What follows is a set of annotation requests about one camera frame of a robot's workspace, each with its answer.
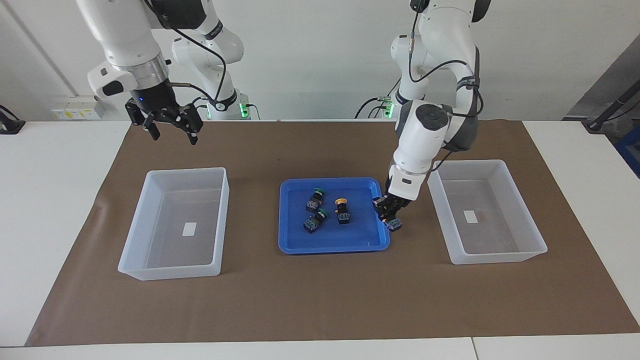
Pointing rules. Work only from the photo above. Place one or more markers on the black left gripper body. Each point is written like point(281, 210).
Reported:
point(392, 206)

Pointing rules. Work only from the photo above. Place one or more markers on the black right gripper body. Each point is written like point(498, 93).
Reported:
point(160, 107)

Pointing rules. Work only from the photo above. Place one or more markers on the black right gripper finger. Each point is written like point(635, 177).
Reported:
point(193, 136)
point(153, 130)

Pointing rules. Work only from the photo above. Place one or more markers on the yellow push button switch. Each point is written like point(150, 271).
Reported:
point(342, 216)
point(395, 224)

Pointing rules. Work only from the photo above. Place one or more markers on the green push button switch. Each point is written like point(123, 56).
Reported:
point(311, 225)
point(313, 204)

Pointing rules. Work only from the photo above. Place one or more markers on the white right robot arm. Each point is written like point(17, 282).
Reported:
point(125, 40)

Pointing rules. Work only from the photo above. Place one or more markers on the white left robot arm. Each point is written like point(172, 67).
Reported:
point(425, 135)

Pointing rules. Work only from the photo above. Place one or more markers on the blue plastic tray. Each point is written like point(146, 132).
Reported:
point(350, 240)

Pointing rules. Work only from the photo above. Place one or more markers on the small white box label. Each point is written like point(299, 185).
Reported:
point(470, 216)
point(189, 229)

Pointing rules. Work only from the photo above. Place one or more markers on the brown paper table mat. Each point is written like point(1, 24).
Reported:
point(320, 300)

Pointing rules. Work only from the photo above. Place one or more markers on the translucent white plastic box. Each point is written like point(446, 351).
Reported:
point(500, 256)
point(170, 270)

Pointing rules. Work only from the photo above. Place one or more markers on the black stand pole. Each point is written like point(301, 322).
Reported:
point(610, 110)

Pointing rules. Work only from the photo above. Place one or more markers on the blue crate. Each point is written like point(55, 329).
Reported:
point(631, 150)

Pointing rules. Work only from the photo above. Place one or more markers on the white wall power strip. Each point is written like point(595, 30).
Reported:
point(75, 112)

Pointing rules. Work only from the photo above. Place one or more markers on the black clamp mount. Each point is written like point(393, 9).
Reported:
point(10, 125)

